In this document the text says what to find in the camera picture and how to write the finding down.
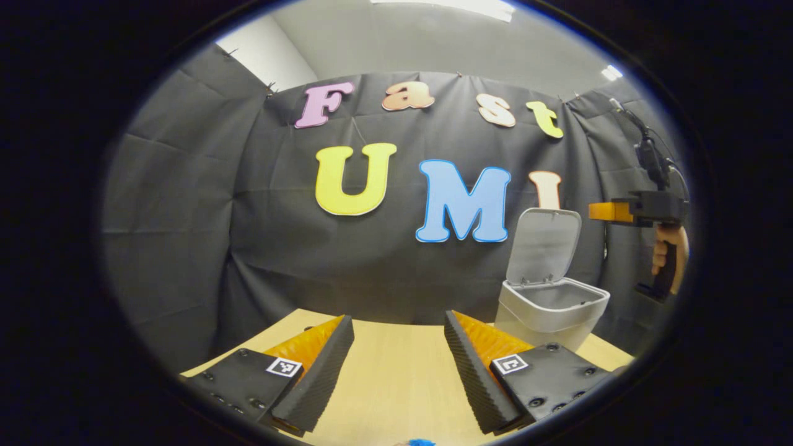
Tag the wooden desktop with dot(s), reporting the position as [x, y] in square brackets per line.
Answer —
[396, 371]

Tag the ceiling light panel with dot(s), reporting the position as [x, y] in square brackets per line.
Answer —
[446, 7]
[611, 72]

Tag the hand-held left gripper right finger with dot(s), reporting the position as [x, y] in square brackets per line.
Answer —
[474, 378]

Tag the black backdrop cloth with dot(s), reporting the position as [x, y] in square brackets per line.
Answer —
[186, 217]

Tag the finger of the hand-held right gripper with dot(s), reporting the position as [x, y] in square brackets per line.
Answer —
[610, 212]

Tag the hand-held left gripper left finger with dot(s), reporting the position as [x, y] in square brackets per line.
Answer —
[319, 378]

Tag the white desktop garbage bin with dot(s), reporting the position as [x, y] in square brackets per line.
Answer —
[545, 310]

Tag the blue paper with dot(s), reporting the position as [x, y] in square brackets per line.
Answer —
[421, 443]

